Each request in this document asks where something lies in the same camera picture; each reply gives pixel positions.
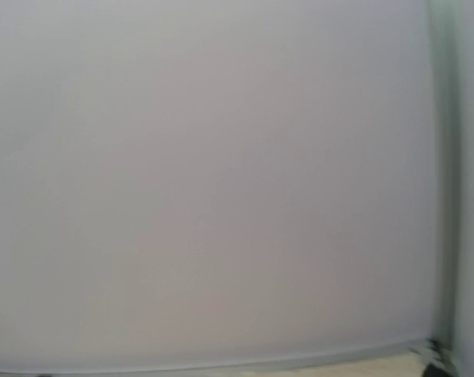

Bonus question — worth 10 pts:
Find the right aluminium corner post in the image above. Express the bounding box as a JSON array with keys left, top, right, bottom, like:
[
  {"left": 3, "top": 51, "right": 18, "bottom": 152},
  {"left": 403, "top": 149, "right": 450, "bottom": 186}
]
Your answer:
[{"left": 427, "top": 1, "right": 461, "bottom": 375}]

